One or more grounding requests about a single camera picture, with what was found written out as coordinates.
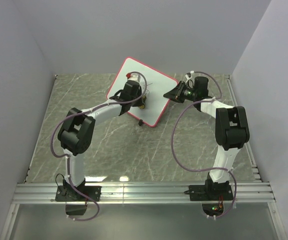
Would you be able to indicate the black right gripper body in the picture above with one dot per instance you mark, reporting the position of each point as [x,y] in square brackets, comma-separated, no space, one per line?
[189,94]

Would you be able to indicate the aluminium mounting rail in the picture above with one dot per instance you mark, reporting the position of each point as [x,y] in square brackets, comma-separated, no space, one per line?
[139,193]

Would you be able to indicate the pink framed whiteboard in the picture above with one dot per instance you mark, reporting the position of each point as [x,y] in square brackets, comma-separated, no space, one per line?
[158,84]

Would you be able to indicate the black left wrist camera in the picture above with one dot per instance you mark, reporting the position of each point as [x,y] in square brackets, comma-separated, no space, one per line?
[132,88]

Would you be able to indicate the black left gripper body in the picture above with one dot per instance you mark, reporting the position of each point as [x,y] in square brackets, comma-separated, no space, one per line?
[137,103]

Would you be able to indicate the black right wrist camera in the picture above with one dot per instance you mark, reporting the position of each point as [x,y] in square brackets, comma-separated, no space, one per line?
[201,88]

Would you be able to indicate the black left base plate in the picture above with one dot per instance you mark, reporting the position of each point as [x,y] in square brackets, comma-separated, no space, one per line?
[65,194]

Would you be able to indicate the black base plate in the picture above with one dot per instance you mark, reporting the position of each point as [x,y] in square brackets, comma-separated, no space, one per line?
[207,193]
[65,194]

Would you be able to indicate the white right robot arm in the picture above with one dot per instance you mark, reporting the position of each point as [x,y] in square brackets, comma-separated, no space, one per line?
[231,132]

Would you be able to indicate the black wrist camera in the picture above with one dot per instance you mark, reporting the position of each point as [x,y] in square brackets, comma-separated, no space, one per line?
[132,88]
[201,88]

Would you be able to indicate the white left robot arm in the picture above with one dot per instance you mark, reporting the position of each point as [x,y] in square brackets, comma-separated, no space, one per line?
[76,132]

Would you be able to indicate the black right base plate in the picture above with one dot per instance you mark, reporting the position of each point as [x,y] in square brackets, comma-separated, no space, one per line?
[207,193]

